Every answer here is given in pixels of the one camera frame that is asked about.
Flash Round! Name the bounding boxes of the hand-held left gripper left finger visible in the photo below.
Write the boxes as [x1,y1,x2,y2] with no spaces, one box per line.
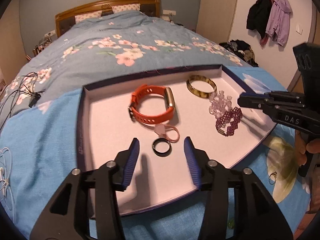
[29,137,140,240]

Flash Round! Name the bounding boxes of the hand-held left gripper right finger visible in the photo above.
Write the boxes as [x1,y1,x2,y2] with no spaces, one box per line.
[184,137,293,240]

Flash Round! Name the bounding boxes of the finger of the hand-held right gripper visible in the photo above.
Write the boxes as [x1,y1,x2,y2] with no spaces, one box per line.
[239,92,305,103]
[237,98,276,117]

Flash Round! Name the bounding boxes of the purple beaded bracelet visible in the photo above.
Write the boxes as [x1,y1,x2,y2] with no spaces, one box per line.
[215,106,243,137]

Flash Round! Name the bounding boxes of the black ring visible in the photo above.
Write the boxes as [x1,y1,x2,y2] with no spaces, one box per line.
[152,138,172,156]

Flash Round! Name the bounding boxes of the clear crystal bead bracelet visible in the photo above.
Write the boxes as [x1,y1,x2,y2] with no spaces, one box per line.
[209,90,234,117]

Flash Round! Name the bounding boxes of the thin pink ring loop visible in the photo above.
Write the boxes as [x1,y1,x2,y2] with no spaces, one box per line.
[154,124,181,143]

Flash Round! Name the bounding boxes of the dark blue box tray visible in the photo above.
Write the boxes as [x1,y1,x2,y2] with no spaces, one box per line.
[76,64,288,217]

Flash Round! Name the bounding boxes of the orange strap watch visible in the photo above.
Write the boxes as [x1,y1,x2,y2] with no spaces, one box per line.
[128,84,175,125]

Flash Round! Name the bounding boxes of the tortoiseshell bangle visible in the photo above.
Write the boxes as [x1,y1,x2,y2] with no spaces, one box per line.
[186,75,217,99]

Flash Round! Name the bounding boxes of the person's right hand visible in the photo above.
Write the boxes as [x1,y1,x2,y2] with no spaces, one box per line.
[294,130,320,167]

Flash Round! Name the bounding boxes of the pile of dark clothes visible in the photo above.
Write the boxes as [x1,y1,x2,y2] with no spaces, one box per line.
[219,39,259,67]

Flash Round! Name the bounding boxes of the dark red garment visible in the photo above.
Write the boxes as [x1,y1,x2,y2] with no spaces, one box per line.
[259,34,271,47]

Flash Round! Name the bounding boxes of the purple jacket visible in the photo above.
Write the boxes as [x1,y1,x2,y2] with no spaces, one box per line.
[265,0,293,47]

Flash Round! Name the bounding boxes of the black jacket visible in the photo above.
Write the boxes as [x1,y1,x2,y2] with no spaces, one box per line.
[246,0,273,39]

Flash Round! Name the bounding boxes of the light blue flower blanket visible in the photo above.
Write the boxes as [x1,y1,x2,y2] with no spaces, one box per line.
[0,65,313,240]

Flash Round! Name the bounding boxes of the beige wardrobe beside coat rack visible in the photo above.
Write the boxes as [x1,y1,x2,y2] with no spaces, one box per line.
[196,0,240,40]

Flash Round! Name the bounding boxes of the bed with floral duvet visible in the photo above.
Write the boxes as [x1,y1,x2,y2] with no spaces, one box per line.
[0,10,253,130]

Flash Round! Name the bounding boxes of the bedside cosmetics clutter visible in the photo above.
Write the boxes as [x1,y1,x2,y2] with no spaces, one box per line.
[32,36,54,57]

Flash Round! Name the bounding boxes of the patterned white pillow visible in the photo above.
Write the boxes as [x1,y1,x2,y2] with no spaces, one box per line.
[74,10,102,23]
[111,3,141,14]

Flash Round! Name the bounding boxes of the wooden headboard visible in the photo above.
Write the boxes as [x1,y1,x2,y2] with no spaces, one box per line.
[55,0,161,38]

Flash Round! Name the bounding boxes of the beige wardrobe beside window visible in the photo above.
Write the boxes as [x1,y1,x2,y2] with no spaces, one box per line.
[0,0,28,85]

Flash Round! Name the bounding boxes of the black cable with hub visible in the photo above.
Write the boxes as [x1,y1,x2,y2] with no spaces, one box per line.
[0,72,46,130]

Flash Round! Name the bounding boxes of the white earphone cable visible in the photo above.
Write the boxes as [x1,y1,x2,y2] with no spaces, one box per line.
[0,147,13,211]

